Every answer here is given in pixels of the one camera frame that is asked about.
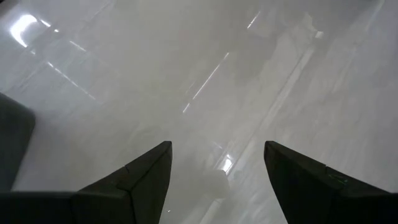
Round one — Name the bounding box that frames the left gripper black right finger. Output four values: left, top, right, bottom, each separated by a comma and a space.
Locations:
264, 141, 398, 224

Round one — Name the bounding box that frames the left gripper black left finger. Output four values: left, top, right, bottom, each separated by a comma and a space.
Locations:
0, 141, 174, 224

